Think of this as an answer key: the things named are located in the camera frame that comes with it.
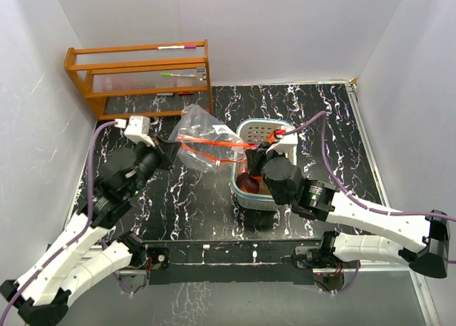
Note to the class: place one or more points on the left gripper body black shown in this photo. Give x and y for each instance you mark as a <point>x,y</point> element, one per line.
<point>149,159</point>

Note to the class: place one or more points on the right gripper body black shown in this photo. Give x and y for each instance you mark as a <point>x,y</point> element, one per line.
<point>258,164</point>

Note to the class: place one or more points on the light blue plastic basket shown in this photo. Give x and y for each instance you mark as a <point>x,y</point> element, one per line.
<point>255,131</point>

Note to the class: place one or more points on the clear zip bag orange zipper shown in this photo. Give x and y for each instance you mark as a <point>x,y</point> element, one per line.
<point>207,144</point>

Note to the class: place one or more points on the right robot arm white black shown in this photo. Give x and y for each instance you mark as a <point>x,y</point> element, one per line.
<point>419,240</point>

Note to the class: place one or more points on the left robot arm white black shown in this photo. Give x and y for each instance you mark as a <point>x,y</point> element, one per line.
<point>43,295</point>

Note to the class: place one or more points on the green marker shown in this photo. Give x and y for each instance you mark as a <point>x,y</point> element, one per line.
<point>179,75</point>

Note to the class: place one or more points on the wooden shelf rack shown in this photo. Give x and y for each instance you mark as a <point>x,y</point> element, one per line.
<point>100,74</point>

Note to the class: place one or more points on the pink white marker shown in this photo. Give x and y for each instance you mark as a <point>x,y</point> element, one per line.
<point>176,47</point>

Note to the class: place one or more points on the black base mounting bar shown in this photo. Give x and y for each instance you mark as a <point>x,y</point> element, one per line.
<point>248,261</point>

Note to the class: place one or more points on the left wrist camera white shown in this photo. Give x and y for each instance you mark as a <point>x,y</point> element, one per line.
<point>136,128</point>

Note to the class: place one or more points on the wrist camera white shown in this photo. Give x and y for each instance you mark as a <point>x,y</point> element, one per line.
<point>136,128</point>
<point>281,142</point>

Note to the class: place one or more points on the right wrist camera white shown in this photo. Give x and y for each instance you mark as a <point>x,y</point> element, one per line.
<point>281,142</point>

